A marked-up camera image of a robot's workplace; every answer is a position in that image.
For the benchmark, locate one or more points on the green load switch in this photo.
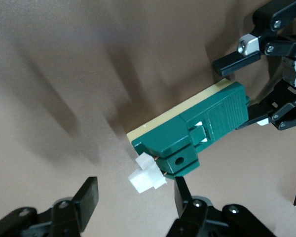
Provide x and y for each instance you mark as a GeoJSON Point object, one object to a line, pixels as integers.
{"type": "Point", "coordinates": [199, 123]}

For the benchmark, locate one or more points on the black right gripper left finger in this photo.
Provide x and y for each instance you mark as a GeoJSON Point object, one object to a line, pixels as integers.
{"type": "Point", "coordinates": [64, 217]}

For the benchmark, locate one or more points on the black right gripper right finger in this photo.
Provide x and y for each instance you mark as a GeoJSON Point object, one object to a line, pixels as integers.
{"type": "Point", "coordinates": [202, 219]}

